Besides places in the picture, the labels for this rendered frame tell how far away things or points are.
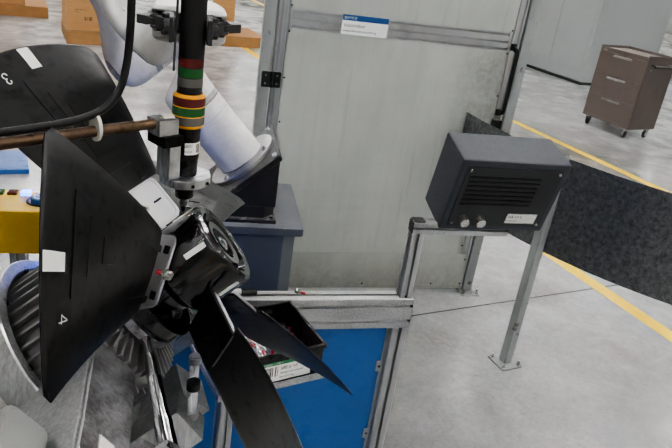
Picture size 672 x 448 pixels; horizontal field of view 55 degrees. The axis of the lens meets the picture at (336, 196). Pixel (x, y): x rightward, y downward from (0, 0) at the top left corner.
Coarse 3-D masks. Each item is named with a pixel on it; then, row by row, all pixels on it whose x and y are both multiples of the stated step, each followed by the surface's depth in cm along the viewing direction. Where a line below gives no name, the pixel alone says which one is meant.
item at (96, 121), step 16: (128, 0) 75; (128, 16) 76; (128, 32) 76; (128, 48) 77; (128, 64) 78; (112, 96) 78; (96, 112) 77; (0, 128) 69; (16, 128) 70; (32, 128) 72; (48, 128) 73; (96, 128) 78
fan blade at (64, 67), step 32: (0, 64) 80; (64, 64) 87; (96, 64) 91; (0, 96) 78; (32, 96) 81; (64, 96) 83; (96, 96) 87; (64, 128) 82; (32, 160) 78; (96, 160) 83; (128, 160) 85
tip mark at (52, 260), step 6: (48, 252) 52; (54, 252) 53; (60, 252) 54; (48, 258) 52; (54, 258) 53; (60, 258) 54; (48, 264) 52; (54, 264) 53; (60, 264) 54; (48, 270) 52; (54, 270) 53; (60, 270) 54
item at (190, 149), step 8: (200, 128) 88; (184, 136) 87; (192, 136) 87; (184, 144) 87; (192, 144) 88; (184, 152) 88; (192, 152) 88; (184, 160) 88; (192, 160) 89; (184, 168) 89; (192, 168) 89; (184, 176) 89; (192, 176) 90; (176, 192) 91; (184, 192) 91; (192, 192) 92
